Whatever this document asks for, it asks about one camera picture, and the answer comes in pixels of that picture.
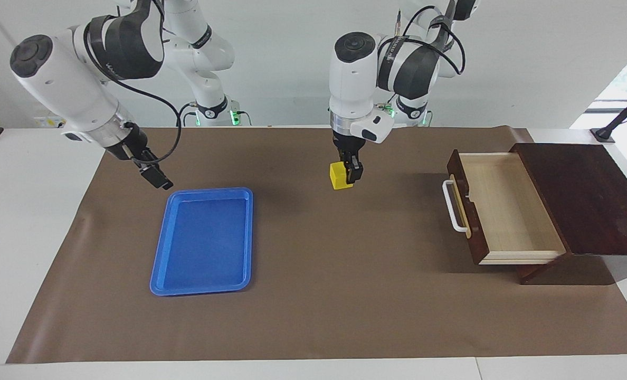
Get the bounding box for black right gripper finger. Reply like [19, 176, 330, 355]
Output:
[139, 165, 167, 189]
[150, 164, 174, 188]

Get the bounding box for yellow cube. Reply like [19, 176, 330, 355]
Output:
[329, 161, 354, 191]

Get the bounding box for white drawer handle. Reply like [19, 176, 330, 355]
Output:
[442, 179, 470, 234]

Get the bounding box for wooden drawer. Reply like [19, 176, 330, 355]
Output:
[442, 149, 567, 265]

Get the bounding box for dark wooden drawer cabinet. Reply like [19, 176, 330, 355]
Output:
[509, 142, 627, 286]

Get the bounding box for blue plastic tray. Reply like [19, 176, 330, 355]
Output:
[149, 187, 254, 297]

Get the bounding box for brown paper table mat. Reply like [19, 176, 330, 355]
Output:
[6, 126, 627, 365]

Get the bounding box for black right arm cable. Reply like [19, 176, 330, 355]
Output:
[84, 21, 183, 164]

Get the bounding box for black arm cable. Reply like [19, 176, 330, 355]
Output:
[84, 21, 183, 164]
[395, 4, 467, 75]

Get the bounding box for black right base cables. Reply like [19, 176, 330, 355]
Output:
[175, 102, 253, 127]

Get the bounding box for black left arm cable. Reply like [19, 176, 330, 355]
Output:
[395, 4, 467, 75]

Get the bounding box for black camera stand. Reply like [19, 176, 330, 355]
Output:
[591, 86, 627, 144]

